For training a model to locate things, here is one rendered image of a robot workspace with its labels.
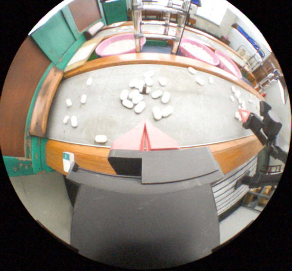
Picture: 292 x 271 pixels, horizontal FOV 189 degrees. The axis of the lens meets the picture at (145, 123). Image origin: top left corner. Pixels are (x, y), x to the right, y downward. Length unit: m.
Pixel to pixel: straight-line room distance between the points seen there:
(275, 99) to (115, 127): 5.06
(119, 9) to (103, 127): 2.82
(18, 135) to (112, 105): 0.40
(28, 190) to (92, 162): 1.18
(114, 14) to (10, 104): 2.77
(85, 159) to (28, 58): 0.47
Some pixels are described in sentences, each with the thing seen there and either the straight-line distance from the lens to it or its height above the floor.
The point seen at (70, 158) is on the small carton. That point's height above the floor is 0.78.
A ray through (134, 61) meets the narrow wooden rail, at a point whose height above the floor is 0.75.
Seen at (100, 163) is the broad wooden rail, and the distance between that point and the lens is 0.24.
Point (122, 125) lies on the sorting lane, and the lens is 0.25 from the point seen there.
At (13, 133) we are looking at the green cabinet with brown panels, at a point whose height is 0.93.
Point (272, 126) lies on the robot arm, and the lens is 0.38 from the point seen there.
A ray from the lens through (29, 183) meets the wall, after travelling 1.32.
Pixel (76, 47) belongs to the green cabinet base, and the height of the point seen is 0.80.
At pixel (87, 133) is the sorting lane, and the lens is 0.29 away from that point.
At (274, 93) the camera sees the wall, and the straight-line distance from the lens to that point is 5.03.
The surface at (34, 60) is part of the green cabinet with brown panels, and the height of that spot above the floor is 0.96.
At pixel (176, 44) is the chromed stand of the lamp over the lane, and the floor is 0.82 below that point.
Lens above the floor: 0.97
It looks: 77 degrees down
